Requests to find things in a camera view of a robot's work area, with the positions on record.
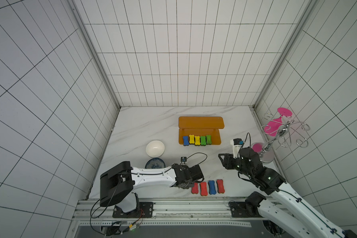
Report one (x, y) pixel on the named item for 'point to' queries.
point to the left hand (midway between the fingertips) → (183, 183)
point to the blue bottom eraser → (186, 140)
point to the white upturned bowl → (155, 148)
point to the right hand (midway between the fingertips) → (216, 156)
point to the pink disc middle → (272, 127)
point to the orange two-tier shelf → (201, 126)
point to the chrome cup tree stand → (284, 134)
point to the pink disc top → (284, 111)
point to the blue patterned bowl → (155, 163)
